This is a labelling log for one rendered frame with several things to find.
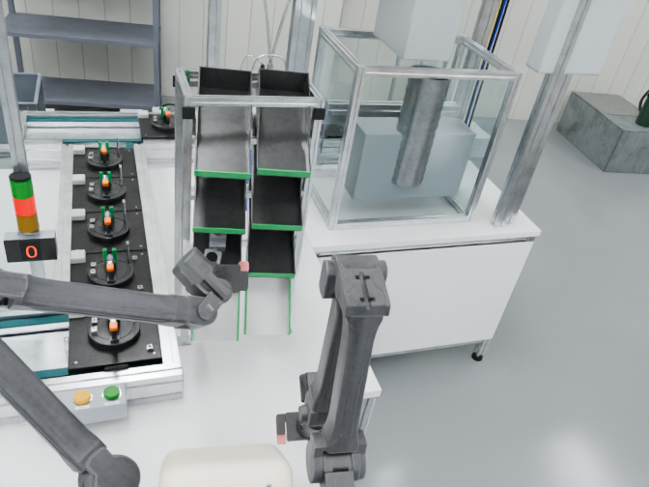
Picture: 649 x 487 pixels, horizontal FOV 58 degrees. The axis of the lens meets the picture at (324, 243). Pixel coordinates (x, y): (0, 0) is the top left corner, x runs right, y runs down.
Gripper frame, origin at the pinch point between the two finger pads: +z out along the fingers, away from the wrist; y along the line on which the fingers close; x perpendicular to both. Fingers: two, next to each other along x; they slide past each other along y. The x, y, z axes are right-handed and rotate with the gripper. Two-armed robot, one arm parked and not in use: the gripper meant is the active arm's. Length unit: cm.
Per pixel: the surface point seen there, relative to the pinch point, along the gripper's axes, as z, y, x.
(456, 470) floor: 80, -108, 110
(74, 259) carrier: 55, 43, 11
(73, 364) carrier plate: 16.1, 36.1, 30.4
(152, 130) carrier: 145, 27, -29
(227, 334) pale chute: 22.0, -3.9, 24.7
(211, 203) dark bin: 13.8, 1.6, -14.0
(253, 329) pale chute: 24.3, -11.5, 23.8
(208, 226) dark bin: 9.3, 2.2, -8.7
